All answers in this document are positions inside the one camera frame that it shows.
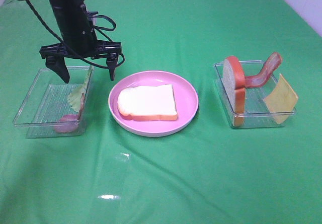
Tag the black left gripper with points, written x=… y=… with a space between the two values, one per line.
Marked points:
x=80 y=48

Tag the green lettuce leaf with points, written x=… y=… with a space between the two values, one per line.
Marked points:
x=75 y=98

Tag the bacon strip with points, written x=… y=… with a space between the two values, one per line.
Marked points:
x=70 y=122
x=260 y=79

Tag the bread slice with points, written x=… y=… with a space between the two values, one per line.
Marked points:
x=233 y=78
x=148 y=103

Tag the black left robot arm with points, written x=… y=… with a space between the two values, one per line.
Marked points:
x=78 y=28

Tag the left clear plastic tray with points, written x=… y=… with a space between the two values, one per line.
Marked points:
x=46 y=102

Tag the clear plastic tray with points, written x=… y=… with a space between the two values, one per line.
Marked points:
x=46 y=102
x=256 y=114

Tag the pink round plate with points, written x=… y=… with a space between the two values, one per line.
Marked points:
x=185 y=95

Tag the green tablecloth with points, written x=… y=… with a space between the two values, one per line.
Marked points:
x=206 y=173

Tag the right clear plastic tray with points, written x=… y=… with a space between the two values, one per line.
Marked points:
x=256 y=114

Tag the yellow cheese slice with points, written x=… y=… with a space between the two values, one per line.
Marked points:
x=281 y=101

